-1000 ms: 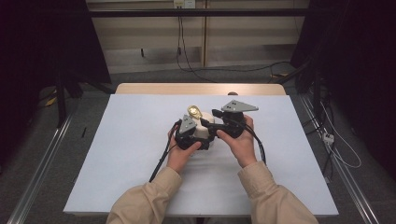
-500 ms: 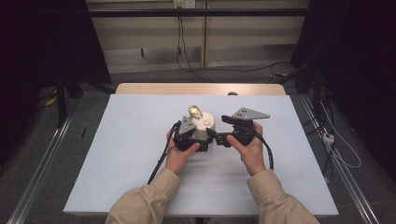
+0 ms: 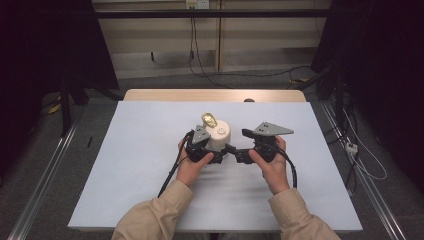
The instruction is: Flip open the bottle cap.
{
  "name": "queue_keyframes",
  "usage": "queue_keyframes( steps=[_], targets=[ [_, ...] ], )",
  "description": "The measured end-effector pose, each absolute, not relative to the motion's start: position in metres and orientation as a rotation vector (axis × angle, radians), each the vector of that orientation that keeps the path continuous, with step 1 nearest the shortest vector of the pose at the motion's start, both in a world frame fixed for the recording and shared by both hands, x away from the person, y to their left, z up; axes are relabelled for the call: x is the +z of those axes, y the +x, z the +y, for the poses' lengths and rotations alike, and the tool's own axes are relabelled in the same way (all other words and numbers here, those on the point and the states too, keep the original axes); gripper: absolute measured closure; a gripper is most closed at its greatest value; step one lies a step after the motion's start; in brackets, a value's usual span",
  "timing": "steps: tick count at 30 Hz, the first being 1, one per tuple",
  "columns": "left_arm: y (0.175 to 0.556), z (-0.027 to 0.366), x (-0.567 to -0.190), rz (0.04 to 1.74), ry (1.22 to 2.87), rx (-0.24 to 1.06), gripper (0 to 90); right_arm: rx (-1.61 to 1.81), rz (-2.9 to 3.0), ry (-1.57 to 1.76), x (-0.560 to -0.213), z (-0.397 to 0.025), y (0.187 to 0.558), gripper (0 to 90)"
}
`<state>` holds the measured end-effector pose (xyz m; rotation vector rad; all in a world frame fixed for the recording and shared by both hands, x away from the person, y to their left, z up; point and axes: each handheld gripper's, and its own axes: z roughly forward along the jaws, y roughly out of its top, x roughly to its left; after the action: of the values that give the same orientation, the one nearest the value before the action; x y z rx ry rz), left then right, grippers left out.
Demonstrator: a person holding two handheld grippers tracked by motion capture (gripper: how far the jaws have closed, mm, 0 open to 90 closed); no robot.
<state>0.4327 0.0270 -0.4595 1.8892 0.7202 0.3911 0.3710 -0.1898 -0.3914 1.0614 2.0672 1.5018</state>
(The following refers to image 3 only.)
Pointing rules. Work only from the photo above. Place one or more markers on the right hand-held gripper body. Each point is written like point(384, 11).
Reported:
point(270, 129)

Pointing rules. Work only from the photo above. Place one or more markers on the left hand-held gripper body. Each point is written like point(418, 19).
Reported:
point(201, 135)

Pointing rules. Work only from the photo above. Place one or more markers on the cream manual food chopper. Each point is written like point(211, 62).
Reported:
point(220, 135)

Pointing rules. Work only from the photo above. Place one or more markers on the person's left hand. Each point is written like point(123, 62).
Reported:
point(188, 170)

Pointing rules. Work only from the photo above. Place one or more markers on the person's right hand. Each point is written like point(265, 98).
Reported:
point(275, 173)

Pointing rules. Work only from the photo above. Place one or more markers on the white table mat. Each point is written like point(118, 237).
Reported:
point(140, 160)

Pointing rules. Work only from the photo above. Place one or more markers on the white power strip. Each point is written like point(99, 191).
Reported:
point(351, 148)

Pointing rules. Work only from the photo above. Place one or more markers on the beige cabinet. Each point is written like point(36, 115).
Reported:
point(160, 36)

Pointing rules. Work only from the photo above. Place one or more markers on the black pen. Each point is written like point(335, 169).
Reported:
point(89, 142)

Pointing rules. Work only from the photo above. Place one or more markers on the black metal stand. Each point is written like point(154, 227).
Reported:
point(65, 106)

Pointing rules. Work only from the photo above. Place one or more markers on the metal floor rail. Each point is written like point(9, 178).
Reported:
point(366, 180)
point(40, 186)

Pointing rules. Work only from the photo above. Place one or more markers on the white wall socket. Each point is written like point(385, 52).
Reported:
point(197, 3)

